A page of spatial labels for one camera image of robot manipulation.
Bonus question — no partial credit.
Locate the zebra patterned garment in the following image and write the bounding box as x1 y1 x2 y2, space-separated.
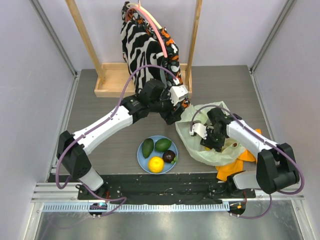
120 1 183 93

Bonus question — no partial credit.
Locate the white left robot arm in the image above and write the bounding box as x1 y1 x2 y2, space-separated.
56 79 188 200

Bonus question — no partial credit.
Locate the orange cloth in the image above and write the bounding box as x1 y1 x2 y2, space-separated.
215 138 257 182

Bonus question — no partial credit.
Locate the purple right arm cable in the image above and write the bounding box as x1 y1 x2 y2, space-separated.
189 104 305 196

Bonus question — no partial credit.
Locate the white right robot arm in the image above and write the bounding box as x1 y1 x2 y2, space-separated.
192 107 300 198

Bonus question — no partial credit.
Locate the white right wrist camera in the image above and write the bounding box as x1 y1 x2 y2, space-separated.
189 122 208 140

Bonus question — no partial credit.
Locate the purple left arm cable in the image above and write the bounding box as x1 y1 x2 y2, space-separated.
55 64 180 190

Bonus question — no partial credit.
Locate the green fake avocado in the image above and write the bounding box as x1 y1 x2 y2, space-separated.
142 138 154 159

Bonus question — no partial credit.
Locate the pink clothes hanger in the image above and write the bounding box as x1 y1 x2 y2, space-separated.
125 2 168 58

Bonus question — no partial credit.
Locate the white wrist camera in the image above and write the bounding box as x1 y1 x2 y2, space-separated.
189 122 208 140
169 84 189 106

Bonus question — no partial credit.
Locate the dark purple fake mangosteen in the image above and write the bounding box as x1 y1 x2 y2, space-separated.
162 150 177 164

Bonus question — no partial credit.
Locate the green fake fruit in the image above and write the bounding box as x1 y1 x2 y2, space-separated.
154 138 172 152

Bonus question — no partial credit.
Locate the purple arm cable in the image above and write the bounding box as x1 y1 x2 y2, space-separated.
189 104 305 196
55 64 180 190

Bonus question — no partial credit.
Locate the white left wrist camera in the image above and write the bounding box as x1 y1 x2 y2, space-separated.
169 84 189 106

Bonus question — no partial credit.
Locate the pale green plastic bag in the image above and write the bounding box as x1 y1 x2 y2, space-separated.
175 101 246 167

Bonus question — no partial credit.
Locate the white slotted cable duct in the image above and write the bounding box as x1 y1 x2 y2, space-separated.
42 202 230 213

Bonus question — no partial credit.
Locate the wooden clothes rack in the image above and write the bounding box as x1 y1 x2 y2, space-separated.
66 0 202 98

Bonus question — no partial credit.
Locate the yellow fake orange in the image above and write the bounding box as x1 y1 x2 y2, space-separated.
148 156 165 174

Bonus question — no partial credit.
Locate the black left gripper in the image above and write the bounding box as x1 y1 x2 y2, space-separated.
148 86 184 124

